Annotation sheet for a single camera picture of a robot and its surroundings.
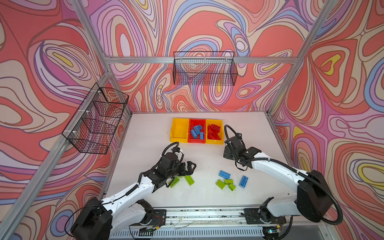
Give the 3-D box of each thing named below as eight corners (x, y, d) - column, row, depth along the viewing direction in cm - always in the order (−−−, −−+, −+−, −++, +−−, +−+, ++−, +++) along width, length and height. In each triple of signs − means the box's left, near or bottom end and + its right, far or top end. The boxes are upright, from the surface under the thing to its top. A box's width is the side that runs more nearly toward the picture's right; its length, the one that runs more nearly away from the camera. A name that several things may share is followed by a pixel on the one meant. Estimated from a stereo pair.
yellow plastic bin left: (170, 144, 103) (169, 138, 97) (173, 124, 115) (172, 118, 109) (188, 144, 103) (188, 138, 97) (189, 124, 114) (189, 118, 109)
